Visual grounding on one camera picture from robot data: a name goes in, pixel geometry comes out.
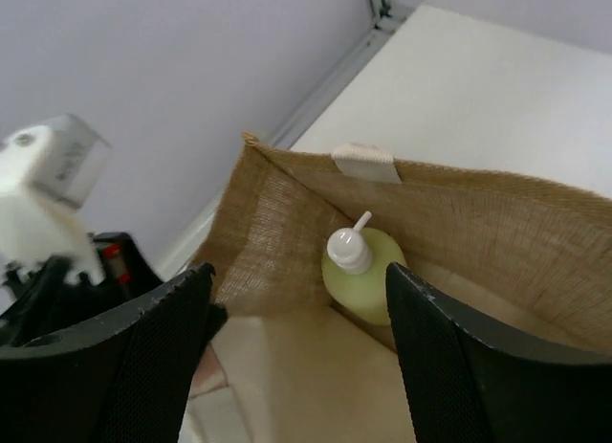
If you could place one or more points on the left aluminium frame post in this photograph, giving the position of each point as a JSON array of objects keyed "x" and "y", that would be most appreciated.
[{"x": 387, "y": 17}]

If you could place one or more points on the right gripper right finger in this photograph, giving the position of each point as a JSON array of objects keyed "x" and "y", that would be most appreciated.
[{"x": 471, "y": 378}]

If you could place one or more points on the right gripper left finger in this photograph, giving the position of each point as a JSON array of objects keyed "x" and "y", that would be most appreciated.
[{"x": 121, "y": 376}]

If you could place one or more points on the yellow-green squeeze bottle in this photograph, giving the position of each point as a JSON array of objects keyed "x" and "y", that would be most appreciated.
[{"x": 354, "y": 266}]

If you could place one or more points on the burlap canvas tote bag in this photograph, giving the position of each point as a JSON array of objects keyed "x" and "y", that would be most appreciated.
[{"x": 293, "y": 365}]

